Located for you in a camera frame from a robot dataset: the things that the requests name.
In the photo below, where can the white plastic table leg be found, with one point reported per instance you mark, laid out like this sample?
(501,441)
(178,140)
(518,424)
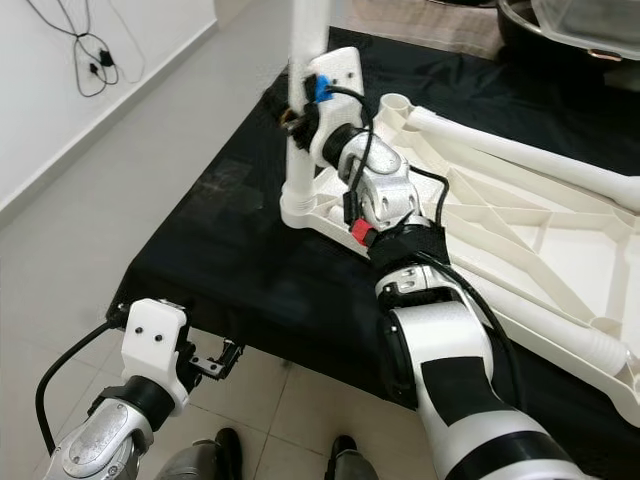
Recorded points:
(510,150)
(550,320)
(310,40)

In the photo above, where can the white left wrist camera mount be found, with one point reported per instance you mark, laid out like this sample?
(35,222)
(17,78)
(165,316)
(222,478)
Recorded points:
(155,340)

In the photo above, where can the grey robot left leg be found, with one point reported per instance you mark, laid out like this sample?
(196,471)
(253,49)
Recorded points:
(200,462)

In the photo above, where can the black wok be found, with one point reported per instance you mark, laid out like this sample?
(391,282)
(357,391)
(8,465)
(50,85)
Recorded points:
(515,25)

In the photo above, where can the white plastic table top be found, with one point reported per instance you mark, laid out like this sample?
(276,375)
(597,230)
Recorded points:
(540,230)

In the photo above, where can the black tablecloth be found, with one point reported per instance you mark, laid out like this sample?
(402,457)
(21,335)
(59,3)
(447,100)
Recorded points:
(240,260)

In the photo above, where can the beige covered bench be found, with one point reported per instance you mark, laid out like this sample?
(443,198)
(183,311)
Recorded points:
(420,25)

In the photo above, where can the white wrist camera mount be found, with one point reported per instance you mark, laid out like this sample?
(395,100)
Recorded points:
(155,340)
(340,75)

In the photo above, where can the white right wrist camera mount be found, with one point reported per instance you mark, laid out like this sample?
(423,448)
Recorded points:
(340,75)

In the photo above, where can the clear tape patch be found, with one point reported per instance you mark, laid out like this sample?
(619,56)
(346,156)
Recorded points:
(240,185)

